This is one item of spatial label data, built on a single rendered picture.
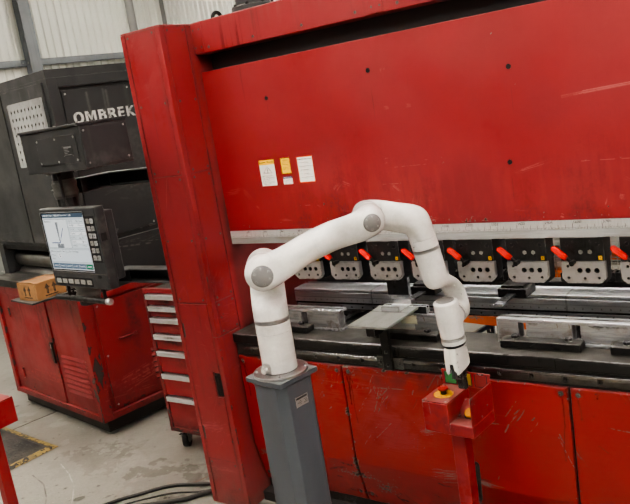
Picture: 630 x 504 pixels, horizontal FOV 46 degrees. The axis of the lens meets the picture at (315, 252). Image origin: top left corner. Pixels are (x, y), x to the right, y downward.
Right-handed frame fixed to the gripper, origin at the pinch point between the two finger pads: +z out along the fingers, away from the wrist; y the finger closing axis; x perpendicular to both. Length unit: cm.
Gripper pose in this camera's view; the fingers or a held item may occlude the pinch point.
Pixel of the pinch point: (462, 382)
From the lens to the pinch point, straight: 271.7
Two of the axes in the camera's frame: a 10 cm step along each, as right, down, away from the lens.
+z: 2.4, 9.3, 2.6
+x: 7.9, -0.3, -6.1
